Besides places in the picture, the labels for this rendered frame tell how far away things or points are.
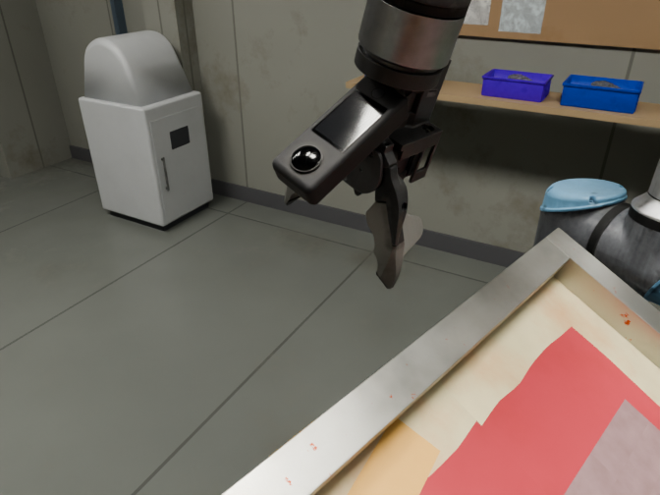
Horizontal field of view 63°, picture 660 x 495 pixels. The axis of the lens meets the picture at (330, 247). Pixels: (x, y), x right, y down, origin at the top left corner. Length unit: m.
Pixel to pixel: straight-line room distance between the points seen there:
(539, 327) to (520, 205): 2.74
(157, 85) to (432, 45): 3.43
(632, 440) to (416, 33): 0.44
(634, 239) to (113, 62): 3.32
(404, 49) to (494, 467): 0.35
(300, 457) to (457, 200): 3.11
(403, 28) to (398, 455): 0.33
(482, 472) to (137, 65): 3.46
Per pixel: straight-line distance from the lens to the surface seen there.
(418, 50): 0.42
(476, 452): 0.52
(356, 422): 0.43
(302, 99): 3.73
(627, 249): 0.86
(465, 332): 0.53
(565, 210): 0.90
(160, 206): 3.84
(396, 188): 0.46
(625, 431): 0.64
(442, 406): 0.52
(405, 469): 0.48
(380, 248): 0.49
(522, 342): 0.62
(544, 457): 0.56
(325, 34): 3.56
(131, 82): 3.69
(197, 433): 2.41
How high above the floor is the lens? 1.76
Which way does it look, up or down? 29 degrees down
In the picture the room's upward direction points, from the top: straight up
